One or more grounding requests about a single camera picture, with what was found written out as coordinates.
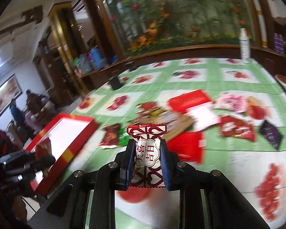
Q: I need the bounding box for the blue thermos jug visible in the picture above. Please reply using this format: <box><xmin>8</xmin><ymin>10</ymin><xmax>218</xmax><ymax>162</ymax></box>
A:
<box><xmin>89</xmin><ymin>47</ymin><xmax>104</xmax><ymax>70</ymax></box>

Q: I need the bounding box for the red white candy wrapper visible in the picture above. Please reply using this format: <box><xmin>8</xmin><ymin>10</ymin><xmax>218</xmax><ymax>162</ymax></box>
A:
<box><xmin>126</xmin><ymin>124</ymin><xmax>167</xmax><ymax>188</ymax></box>

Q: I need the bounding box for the pink Lotso snack packet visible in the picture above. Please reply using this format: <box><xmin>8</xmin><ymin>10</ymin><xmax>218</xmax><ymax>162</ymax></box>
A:
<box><xmin>214</xmin><ymin>93</ymin><xmax>247</xmax><ymax>113</ymax></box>

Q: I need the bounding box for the beige brown snack packet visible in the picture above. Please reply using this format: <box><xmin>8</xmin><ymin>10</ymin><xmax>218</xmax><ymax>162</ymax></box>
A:
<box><xmin>130</xmin><ymin>109</ymin><xmax>194</xmax><ymax>142</ymax></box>

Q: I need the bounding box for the dark red star packet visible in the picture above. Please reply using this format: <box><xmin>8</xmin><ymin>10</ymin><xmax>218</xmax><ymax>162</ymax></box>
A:
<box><xmin>137</xmin><ymin>101</ymin><xmax>162</xmax><ymax>115</ymax></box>

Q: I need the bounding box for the white spray bottle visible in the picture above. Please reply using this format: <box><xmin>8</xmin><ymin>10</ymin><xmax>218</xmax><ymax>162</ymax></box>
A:
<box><xmin>239</xmin><ymin>28</ymin><xmax>251</xmax><ymax>63</ymax></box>

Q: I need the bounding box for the large red foil packet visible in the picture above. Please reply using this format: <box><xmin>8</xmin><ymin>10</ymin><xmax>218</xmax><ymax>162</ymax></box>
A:
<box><xmin>168</xmin><ymin>90</ymin><xmax>213</xmax><ymax>114</ymax></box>

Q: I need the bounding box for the green snack packet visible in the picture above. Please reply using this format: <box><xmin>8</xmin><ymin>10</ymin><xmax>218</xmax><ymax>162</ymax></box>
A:
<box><xmin>118</xmin><ymin>128</ymin><xmax>131</xmax><ymax>147</ymax></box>

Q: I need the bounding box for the red gift box tray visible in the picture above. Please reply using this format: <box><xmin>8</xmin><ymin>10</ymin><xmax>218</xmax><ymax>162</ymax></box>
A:
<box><xmin>25</xmin><ymin>114</ymin><xmax>99</xmax><ymax>196</ymax></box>

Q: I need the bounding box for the purple bottles pair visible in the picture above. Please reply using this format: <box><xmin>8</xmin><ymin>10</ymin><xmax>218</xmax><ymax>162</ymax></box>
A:
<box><xmin>274</xmin><ymin>33</ymin><xmax>284</xmax><ymax>54</ymax></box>

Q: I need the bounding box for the black square cup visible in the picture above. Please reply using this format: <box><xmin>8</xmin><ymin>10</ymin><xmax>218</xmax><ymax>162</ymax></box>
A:
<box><xmin>108</xmin><ymin>76</ymin><xmax>123</xmax><ymax>90</ymax></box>

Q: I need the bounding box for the red flower snack packet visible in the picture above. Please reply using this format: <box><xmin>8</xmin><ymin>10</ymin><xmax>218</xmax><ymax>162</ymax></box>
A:
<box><xmin>219</xmin><ymin>115</ymin><xmax>256</xmax><ymax>142</ymax></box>

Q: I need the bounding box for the flower bamboo display window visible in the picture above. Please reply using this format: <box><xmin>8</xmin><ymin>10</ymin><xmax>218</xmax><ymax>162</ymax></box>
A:
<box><xmin>102</xmin><ymin>0</ymin><xmax>256</xmax><ymax>56</ymax></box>

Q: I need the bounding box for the dark purple snack packet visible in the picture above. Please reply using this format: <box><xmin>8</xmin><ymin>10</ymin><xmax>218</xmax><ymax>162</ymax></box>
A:
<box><xmin>259</xmin><ymin>120</ymin><xmax>284</xmax><ymax>151</ymax></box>

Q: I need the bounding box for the red ribbed foil packet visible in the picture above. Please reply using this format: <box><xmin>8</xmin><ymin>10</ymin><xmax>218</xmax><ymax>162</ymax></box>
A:
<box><xmin>167</xmin><ymin>132</ymin><xmax>206</xmax><ymax>164</ymax></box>

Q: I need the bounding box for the small dark red packet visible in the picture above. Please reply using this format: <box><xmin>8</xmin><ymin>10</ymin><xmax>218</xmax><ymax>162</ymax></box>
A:
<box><xmin>99</xmin><ymin>123</ymin><xmax>121</xmax><ymax>149</ymax></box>

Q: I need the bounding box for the green fruit print tablecloth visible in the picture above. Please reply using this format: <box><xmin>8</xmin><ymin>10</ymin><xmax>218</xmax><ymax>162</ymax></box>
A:
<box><xmin>73</xmin><ymin>58</ymin><xmax>286</xmax><ymax>228</ymax></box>

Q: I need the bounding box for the white pink snack packet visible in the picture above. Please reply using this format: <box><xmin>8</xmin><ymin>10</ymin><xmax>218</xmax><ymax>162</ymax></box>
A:
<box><xmin>186</xmin><ymin>101</ymin><xmax>220</xmax><ymax>132</ymax></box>

